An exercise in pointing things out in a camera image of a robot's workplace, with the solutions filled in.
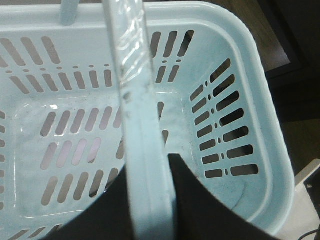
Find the light blue plastic basket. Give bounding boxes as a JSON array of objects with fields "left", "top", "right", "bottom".
[{"left": 0, "top": 0, "right": 294, "bottom": 240}]

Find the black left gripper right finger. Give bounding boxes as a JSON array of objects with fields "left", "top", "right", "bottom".
[{"left": 168, "top": 153, "right": 276, "bottom": 240}]

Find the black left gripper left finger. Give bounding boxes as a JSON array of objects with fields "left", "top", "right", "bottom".
[{"left": 48, "top": 167, "right": 135, "bottom": 240}]

